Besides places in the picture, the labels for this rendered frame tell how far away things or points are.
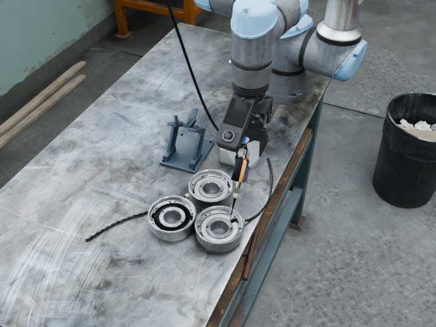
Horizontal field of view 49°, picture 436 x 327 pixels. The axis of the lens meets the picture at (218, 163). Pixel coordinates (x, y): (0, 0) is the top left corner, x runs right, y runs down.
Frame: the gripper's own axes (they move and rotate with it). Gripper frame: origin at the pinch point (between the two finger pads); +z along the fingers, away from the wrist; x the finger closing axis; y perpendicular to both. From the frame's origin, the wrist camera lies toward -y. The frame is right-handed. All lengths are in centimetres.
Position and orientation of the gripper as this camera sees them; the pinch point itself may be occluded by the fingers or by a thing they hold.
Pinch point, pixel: (242, 164)
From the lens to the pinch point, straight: 102.7
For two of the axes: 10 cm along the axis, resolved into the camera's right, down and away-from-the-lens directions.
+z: 0.0, 7.3, 6.9
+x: -9.3, -2.5, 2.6
